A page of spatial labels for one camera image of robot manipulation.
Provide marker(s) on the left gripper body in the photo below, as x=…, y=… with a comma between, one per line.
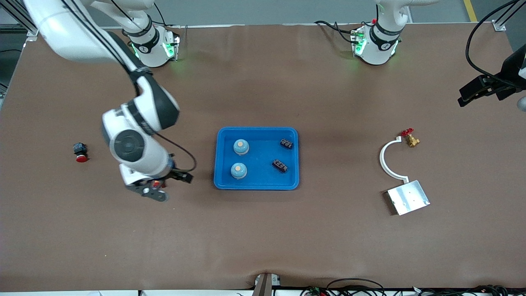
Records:
x=508, y=78

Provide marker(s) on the blue bell with cream base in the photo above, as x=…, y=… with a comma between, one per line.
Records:
x=238, y=170
x=241, y=146

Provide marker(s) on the black electrolytic capacitor block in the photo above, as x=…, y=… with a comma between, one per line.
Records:
x=286, y=144
x=280, y=165

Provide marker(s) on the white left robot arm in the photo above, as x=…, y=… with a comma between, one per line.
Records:
x=380, y=45

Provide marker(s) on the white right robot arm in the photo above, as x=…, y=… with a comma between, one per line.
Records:
x=129, y=144

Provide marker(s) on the blue plastic tray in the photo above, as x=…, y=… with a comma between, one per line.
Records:
x=263, y=181

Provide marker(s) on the red yellow emergency stop button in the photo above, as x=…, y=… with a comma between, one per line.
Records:
x=156, y=184

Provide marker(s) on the silver aluminium plate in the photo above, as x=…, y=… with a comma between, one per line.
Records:
x=409, y=198

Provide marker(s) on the red mushroom push button switch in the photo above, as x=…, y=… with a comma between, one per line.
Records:
x=80, y=149

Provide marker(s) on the white curved plastic bracket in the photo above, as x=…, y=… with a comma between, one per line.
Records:
x=382, y=162

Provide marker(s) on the grey metal table bracket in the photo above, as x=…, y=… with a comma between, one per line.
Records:
x=263, y=285

